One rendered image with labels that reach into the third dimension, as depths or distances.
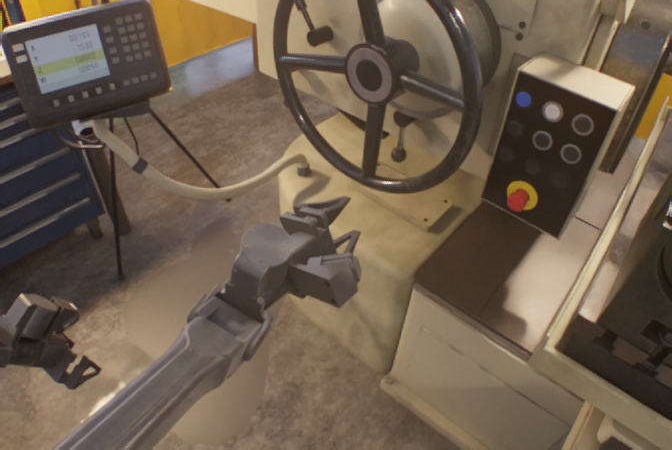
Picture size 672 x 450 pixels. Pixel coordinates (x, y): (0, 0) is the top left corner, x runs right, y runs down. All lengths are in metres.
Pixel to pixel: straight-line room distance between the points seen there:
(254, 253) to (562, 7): 0.56
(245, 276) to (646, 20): 0.71
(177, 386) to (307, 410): 1.32
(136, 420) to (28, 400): 1.65
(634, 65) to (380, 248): 0.86
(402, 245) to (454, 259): 0.16
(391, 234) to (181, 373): 1.05
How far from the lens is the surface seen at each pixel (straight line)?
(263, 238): 0.51
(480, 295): 1.30
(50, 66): 1.12
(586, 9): 0.75
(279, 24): 0.76
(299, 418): 1.73
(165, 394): 0.43
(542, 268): 1.45
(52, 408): 1.98
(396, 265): 1.33
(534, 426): 1.47
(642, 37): 0.85
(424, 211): 1.47
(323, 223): 0.59
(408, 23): 0.73
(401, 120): 0.91
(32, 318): 0.89
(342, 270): 0.52
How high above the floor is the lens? 1.61
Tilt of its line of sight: 41 degrees down
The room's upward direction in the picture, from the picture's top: 3 degrees clockwise
